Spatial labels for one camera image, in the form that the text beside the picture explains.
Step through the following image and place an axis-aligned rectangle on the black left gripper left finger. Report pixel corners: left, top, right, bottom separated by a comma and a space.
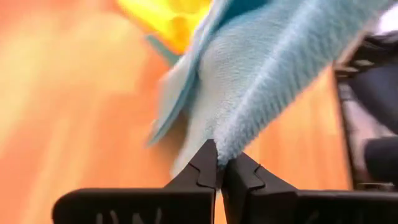
52, 139, 218, 224

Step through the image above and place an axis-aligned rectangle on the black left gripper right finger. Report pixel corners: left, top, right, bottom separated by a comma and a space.
221, 152, 398, 224

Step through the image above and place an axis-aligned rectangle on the light blue microfiber towel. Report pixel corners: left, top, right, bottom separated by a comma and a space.
146, 0, 398, 177

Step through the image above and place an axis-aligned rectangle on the yellow plastic bin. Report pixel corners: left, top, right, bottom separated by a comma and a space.
116, 0, 214, 55

